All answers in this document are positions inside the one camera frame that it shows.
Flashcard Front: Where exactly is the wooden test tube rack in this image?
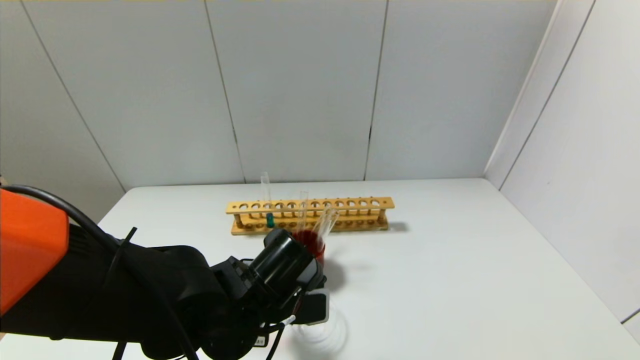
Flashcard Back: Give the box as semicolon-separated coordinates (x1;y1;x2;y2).
226;196;395;236

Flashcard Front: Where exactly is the test tube with blue pigment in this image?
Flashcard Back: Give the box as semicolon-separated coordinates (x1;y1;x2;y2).
260;172;276;229

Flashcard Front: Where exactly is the red cup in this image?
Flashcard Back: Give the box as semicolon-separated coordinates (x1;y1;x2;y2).
292;230;326;266

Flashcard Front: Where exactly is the clear glass beaker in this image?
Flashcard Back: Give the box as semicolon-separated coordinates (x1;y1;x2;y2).
292;306;349;355

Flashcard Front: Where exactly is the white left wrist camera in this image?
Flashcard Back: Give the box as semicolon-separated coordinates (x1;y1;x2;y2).
292;289;331;326

